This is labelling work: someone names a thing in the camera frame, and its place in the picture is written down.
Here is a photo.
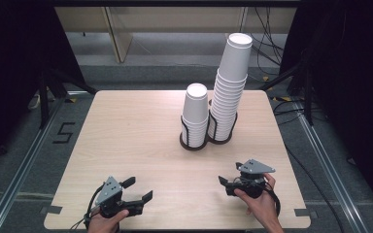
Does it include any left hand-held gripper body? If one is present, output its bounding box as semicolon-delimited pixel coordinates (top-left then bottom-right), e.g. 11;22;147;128
91;176;144;218

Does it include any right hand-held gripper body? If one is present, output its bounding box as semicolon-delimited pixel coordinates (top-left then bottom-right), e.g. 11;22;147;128
225;158;276;199

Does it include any black wire cup holder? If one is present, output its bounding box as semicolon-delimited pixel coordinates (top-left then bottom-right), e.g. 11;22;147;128
178;109;239;152

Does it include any short stack of white cups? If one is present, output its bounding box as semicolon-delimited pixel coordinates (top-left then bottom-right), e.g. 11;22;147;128
180;83;210;150

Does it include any tall stack of white cups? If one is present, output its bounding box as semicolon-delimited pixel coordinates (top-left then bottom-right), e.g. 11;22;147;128
207;32;254;143

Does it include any person's right hand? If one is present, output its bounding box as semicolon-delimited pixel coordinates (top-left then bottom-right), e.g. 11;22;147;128
233;173;281;224

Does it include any person's left hand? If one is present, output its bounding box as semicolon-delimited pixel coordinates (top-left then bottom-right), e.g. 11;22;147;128
86;209;130;233

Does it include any black metal stand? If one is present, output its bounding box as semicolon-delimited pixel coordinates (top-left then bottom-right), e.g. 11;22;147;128
38;66;98;130
258;59;316;126

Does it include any black curtain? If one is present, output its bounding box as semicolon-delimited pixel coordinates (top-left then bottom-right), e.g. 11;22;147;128
278;0;373;212
0;0;86;174

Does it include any beige desk furniture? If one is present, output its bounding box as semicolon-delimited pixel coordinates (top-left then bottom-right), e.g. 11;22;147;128
54;7;297;64

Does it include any left hand-held gripper black cable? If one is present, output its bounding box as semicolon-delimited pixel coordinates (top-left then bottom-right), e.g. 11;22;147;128
69;183;106;232

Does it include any hand-held gripper black cable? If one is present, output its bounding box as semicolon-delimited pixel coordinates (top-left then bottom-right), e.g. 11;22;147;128
69;183;106;232
265;187;282;217

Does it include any right hand-held gripper black cable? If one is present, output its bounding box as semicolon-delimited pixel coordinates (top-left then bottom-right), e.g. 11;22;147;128
265;187;282;217

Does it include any black floor cable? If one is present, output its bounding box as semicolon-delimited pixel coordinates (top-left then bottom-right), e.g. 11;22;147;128
271;100;346;233

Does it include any metal floor rail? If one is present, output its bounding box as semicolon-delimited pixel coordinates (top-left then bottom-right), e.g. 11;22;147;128
291;100;372;233
0;91;77;233

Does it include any bundle of black hanging cables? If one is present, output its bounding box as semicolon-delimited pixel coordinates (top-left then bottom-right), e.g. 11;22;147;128
242;7;286;67

